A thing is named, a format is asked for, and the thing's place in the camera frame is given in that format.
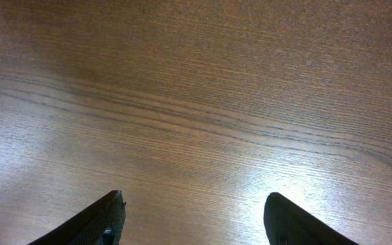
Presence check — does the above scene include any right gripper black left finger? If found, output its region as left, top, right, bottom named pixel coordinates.
left=30, top=190, right=126, bottom=245

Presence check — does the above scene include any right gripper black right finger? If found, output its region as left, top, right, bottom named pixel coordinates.
left=263, top=192, right=357, bottom=245

